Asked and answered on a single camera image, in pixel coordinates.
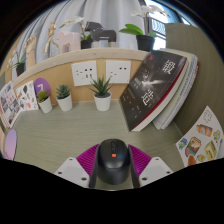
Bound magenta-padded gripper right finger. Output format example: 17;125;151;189
128;144;174;188

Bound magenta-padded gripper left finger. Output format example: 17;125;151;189
54;143;100;189

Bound black computer mouse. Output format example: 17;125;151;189
96;138;130;186

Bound purple mouse pad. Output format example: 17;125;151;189
3;129;18;162

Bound colourful sticker sheet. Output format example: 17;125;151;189
175;105;224;168

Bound small succulent in white pot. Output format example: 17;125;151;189
89;75;114;112
54;84;73;112
35;89;54;114

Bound white books stack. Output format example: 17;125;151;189
152;48;200;131

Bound black book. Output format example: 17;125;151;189
119;49;188;132

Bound white sticker sheet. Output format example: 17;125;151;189
14;80;39;112

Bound round purple number sign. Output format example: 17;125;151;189
33;77;52;98

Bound red-edged picture magazine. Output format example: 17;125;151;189
0;80;22;130

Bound white orchid in black pot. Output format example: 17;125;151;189
6;49;29;77
59;16;94;50
118;3;171;53

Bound wooden hand model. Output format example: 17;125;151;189
23;33;38;70

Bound dark grey horse figure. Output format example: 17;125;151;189
84;21;118;43

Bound grey curtain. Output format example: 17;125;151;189
16;0;148;64

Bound window with dark frame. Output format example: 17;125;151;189
143;0;188;51

